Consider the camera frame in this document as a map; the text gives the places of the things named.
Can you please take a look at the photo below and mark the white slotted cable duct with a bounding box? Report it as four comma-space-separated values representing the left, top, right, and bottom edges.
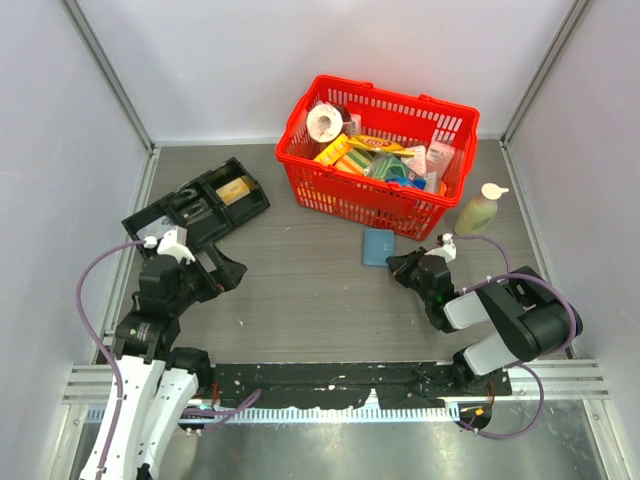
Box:
85, 403, 460, 424

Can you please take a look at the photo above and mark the aluminium frame rail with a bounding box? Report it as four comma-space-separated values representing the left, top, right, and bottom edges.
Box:
61, 359, 610, 405

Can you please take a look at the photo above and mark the blue leather card holder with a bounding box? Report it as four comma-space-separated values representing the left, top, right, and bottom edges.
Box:
362, 228, 395, 268

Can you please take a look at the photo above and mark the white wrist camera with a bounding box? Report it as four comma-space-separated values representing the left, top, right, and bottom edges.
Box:
431, 233, 457, 263
143, 226, 196, 264

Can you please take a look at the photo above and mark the yellow chips bag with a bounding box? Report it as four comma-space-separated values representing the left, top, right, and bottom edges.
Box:
347, 134, 414, 157

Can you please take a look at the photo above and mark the pink white packet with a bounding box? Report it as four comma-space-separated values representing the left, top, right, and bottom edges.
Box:
425, 141, 456, 176

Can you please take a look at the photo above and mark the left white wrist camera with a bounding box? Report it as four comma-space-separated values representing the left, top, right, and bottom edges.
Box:
143, 226, 196, 264

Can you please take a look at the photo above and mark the black compartment tray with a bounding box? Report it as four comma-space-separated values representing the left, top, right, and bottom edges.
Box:
122, 157, 270, 254

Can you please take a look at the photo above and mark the white tape roll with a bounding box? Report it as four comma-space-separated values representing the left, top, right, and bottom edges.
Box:
306, 103, 344, 143

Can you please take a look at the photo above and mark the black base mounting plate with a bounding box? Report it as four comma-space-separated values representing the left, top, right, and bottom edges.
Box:
195, 361, 512, 410

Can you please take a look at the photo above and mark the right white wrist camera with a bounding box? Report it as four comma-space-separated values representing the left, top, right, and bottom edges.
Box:
431, 233, 457, 263

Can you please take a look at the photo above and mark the red plastic shopping basket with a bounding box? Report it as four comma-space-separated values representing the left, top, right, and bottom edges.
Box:
275, 75, 480, 241

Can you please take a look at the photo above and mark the green patterned packet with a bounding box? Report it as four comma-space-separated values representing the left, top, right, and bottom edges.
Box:
364, 152, 427, 190

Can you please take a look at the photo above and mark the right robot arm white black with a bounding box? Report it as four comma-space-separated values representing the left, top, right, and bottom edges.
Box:
386, 248, 583, 395

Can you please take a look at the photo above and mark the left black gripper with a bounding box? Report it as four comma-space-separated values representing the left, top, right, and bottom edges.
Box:
169, 242, 245, 313

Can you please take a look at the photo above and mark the yellow orange box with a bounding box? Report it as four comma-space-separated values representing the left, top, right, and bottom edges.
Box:
314, 134, 373, 175

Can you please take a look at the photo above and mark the green lotion bottle white cap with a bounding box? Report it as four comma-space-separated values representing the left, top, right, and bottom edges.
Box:
454, 183, 510, 236

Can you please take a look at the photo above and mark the white card in tray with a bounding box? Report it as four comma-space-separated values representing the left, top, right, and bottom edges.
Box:
136, 216, 174, 239

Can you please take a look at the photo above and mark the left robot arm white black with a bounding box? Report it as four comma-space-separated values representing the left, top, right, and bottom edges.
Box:
80, 226, 247, 479

